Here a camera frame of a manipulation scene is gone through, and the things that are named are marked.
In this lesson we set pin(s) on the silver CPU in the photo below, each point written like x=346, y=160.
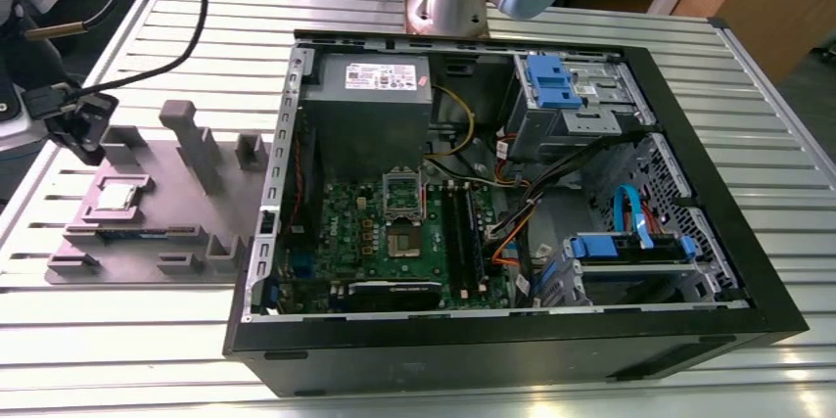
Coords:
x=119, y=197

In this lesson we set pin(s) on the CPU socket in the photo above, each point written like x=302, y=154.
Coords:
x=405, y=242

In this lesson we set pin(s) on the grey parts rack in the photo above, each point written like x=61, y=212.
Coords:
x=177, y=202

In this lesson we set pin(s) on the green RAM stick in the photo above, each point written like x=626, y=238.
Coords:
x=134, y=233

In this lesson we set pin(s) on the blue motherboard connector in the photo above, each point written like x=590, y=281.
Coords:
x=302, y=265

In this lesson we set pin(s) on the grey power supply unit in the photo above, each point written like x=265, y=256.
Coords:
x=366, y=129

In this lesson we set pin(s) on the green motherboard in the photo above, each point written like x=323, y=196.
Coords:
x=353, y=264

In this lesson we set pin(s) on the thin metal locking lever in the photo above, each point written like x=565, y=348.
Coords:
x=426, y=198

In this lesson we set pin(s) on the black graphics card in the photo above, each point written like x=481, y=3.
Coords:
x=393, y=298

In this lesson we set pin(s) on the black RAM slot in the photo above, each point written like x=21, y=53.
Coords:
x=454, y=242

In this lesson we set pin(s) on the blue plastic drive latch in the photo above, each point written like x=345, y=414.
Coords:
x=553, y=80

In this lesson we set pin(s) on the black PC case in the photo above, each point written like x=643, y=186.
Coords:
x=458, y=349

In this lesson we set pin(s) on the silver optical drive cage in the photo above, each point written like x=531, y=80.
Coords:
x=589, y=122

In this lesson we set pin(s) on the silver disk bay cage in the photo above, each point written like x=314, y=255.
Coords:
x=569, y=286

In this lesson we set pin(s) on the hard disk in blue carrier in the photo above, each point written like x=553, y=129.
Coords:
x=595, y=246

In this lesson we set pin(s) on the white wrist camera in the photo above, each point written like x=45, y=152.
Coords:
x=19, y=126

